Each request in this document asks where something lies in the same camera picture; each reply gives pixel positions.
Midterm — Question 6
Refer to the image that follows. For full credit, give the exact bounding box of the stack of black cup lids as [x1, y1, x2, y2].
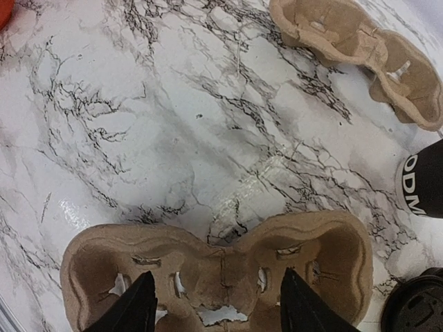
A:
[381, 268, 442, 332]

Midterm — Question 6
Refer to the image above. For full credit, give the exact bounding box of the red cylindrical container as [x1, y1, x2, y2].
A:
[0, 0, 15, 30]

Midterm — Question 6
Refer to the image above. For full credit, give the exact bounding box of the stack of black paper cups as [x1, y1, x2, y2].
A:
[395, 140, 442, 219]

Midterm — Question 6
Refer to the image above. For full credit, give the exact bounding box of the cardboard cup carrier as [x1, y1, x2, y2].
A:
[269, 1, 442, 131]
[60, 211, 373, 331]

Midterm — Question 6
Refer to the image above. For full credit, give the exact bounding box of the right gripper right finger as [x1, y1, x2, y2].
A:
[280, 268, 357, 332]

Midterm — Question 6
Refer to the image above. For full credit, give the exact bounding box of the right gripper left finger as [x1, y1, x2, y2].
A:
[84, 271, 158, 332]

